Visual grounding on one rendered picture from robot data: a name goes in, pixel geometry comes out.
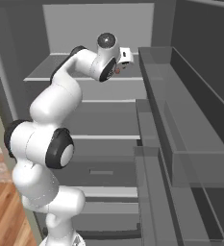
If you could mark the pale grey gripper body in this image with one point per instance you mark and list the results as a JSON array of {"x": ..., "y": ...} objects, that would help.
[{"x": 127, "y": 64}]

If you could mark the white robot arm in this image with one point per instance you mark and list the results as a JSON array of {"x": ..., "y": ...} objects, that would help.
[{"x": 57, "y": 102}]

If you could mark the red sausage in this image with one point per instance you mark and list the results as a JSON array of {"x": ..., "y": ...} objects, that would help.
[{"x": 118, "y": 70}]

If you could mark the grey fridge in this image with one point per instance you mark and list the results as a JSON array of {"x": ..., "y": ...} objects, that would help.
[{"x": 97, "y": 29}]

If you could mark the grey fridge door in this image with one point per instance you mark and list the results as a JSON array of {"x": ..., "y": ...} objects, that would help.
[{"x": 206, "y": 48}]

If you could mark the grey fridge drawer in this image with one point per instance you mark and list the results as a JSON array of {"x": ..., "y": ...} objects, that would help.
[
  {"x": 113, "y": 217},
  {"x": 116, "y": 179}
]

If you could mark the clear grey door bin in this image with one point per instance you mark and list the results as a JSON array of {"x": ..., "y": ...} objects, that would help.
[
  {"x": 180, "y": 105},
  {"x": 155, "y": 205}
]

